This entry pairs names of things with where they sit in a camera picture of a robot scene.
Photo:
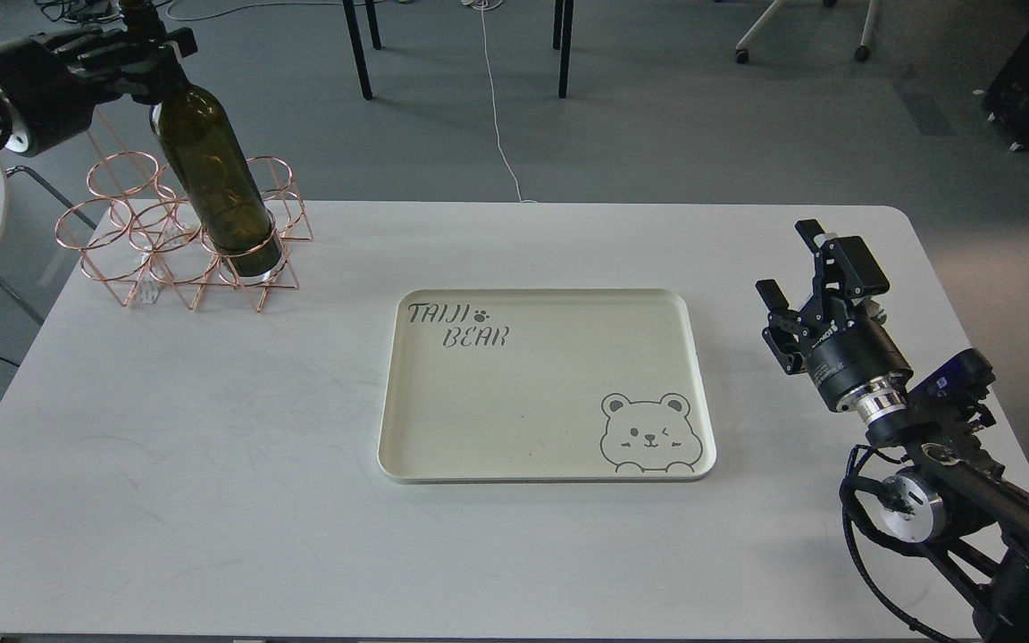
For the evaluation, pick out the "copper wire wine rack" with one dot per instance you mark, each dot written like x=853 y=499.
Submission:
x=139 y=236

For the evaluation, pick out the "dark green wine bottle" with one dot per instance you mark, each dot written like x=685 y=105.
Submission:
x=198 y=140

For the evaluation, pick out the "steel double jigger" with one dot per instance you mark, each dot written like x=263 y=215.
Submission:
x=876 y=312

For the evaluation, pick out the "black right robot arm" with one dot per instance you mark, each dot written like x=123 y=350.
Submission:
x=922 y=485

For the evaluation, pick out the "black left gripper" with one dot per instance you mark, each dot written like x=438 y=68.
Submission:
x=52 y=98

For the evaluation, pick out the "cream bear serving tray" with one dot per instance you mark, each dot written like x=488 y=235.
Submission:
x=525 y=384

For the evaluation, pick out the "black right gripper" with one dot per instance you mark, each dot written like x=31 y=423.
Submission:
x=838 y=358

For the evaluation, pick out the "white office chair base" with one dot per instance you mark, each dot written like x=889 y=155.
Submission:
x=780 y=26

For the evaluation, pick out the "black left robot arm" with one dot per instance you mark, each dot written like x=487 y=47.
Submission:
x=51 y=83

